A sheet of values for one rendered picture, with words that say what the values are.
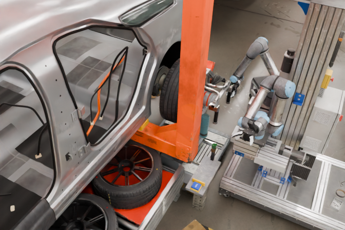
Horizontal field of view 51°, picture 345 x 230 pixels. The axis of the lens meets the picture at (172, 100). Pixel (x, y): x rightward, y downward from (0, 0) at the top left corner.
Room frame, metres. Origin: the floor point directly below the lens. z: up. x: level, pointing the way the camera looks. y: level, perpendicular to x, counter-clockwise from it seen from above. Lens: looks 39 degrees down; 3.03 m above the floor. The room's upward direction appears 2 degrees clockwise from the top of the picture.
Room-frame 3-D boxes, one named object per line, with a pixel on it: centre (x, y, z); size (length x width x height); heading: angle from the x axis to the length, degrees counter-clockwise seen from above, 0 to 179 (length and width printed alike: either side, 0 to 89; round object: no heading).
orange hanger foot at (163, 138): (2.42, 0.15, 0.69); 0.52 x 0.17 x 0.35; 64
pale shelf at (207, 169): (2.12, -0.31, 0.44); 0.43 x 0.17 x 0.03; 154
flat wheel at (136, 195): (2.16, 0.40, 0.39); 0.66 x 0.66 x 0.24
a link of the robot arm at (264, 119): (2.01, -0.68, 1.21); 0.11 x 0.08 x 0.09; 140
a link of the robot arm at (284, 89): (2.21, -0.85, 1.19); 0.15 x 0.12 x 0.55; 50
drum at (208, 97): (2.72, -0.34, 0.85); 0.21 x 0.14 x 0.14; 64
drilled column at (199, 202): (2.09, -0.30, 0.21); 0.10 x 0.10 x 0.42; 64
